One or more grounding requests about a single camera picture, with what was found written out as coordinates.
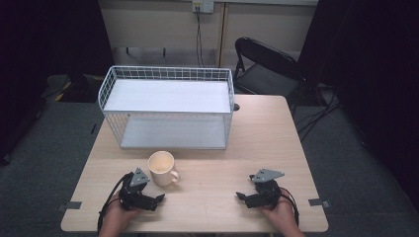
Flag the cream ceramic cup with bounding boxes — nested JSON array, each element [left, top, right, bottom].
[[147, 150, 181, 188]]

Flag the right hand-held gripper cable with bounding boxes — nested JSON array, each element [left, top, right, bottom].
[[280, 186, 300, 228]]

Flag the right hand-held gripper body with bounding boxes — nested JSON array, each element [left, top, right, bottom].
[[244, 168, 286, 210]]

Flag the black folding chair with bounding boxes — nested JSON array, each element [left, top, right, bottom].
[[232, 37, 305, 101]]

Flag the left hand-held gripper cable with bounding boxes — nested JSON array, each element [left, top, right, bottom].
[[97, 171, 133, 235]]

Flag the black curtain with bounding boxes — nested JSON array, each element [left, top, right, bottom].
[[0, 0, 115, 166], [297, 0, 419, 211]]

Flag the black floor cables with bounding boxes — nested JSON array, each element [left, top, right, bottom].
[[294, 86, 342, 143]]

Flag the white wire shelf rack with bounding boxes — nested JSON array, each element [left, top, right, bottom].
[[97, 65, 236, 151]]

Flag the grey tape strip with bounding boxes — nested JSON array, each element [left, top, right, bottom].
[[55, 200, 83, 212], [307, 197, 332, 209]]

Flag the dark stand base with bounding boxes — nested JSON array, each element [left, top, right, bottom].
[[44, 72, 107, 104]]

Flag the hand-held gripper cable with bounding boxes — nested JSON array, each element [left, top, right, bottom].
[[280, 186, 300, 228], [97, 171, 133, 235]]

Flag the black wall socket cable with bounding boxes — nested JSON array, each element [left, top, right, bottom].
[[195, 7, 206, 69]]

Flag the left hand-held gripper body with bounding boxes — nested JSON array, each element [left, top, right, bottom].
[[118, 167, 159, 212]]

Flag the white wall socket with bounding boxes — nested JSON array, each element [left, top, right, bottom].
[[192, 0, 215, 15]]

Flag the person's left hand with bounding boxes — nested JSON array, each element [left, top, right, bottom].
[[99, 197, 143, 235]]

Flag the person's right hand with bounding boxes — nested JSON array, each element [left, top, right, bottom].
[[261, 189, 300, 233]]

